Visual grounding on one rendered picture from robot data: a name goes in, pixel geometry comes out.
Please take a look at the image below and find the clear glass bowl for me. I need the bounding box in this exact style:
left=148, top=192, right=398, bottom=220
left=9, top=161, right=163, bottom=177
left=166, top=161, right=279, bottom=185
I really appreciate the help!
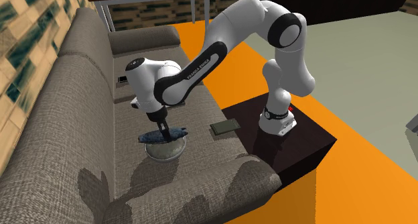
left=144, top=135, right=188, bottom=162

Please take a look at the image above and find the dark green flat tablet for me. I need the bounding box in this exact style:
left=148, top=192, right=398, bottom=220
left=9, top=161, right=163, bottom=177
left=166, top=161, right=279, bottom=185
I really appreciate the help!
left=209, top=118, right=241, bottom=135

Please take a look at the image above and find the dark robot stand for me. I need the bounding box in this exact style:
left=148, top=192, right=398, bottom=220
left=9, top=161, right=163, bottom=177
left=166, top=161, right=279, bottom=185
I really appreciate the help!
left=221, top=92, right=338, bottom=193

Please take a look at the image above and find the dark blue oblong object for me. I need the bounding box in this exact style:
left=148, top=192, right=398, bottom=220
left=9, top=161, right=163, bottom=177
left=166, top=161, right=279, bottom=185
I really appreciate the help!
left=137, top=127, right=189, bottom=144

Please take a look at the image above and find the grey fabric sofa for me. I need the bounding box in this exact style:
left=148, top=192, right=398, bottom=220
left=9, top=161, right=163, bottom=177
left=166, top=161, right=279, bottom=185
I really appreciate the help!
left=0, top=7, right=283, bottom=224

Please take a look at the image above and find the grey object at picture edge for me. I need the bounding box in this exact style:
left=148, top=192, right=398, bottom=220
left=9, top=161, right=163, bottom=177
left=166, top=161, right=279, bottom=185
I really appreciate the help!
left=405, top=114, right=418, bottom=134

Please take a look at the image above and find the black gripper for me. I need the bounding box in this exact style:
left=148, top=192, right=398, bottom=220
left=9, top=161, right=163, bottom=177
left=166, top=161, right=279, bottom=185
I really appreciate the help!
left=145, top=107, right=173, bottom=143

